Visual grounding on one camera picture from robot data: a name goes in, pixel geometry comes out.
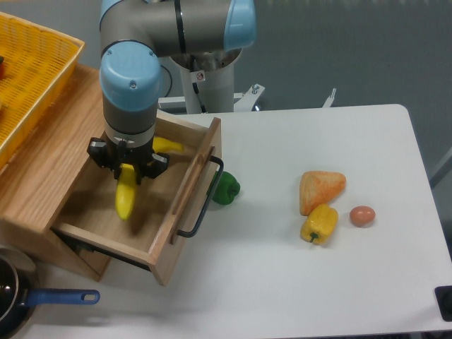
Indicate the yellow banana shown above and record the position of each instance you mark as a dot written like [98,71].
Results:
[128,179]

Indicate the wooden drawer cabinet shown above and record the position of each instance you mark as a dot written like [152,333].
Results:
[40,177]

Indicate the yellow bell pepper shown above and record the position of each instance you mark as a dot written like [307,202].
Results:
[319,225]

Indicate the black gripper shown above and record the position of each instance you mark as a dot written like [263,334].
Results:
[146,161]

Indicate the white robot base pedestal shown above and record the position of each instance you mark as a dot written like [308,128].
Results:
[208,85]

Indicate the yellow plastic basket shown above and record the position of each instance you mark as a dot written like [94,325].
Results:
[38,63]

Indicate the open wooden top drawer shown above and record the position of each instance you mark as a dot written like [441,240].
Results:
[171,202]

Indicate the black metal drawer handle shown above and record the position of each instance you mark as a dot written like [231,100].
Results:
[209,196]

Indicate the green bell pepper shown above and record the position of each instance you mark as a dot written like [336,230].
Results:
[227,189]

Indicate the brown egg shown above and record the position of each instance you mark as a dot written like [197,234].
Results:
[362,215]

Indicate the blue handled frying pan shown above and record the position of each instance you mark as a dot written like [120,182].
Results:
[21,292]

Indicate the orange triangular bread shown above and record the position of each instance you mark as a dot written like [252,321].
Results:
[318,187]

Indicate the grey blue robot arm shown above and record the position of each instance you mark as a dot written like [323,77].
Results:
[134,36]

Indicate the black corner device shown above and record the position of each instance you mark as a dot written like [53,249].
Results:
[443,296]

